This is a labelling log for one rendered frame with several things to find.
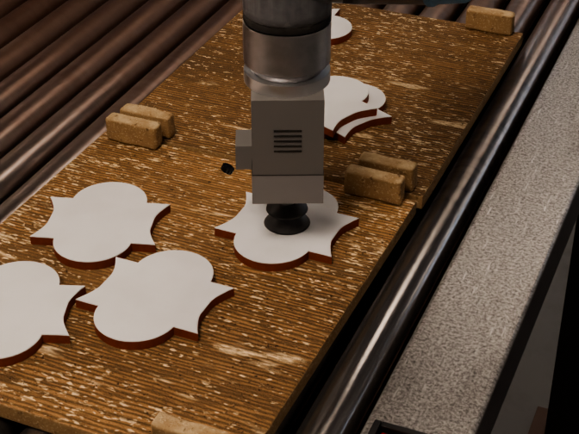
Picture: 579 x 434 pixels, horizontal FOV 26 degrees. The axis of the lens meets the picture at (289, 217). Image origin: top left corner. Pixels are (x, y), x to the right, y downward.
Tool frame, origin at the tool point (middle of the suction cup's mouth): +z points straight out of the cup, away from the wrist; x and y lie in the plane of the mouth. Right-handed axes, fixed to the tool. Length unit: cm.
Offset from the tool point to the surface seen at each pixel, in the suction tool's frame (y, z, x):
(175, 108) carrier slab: -24.5, 1.0, -11.9
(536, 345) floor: -97, 95, 52
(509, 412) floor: -78, 95, 43
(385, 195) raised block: -4.6, 0.0, 9.6
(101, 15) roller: -53, 3, -23
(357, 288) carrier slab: 9.1, 1.0, 6.1
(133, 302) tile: 12.2, 0.0, -13.3
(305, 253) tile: 5.1, 0.0, 1.6
